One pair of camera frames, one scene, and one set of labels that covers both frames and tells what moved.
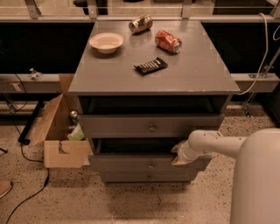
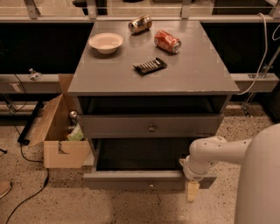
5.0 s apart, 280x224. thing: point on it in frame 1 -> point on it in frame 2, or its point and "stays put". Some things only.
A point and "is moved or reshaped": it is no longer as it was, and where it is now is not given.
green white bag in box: (77, 134) stays put
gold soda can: (141, 24) stays put
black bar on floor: (23, 137) stays put
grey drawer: (139, 154) is moved or reshaped
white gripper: (185, 152) -> (192, 171)
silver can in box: (73, 116) stays put
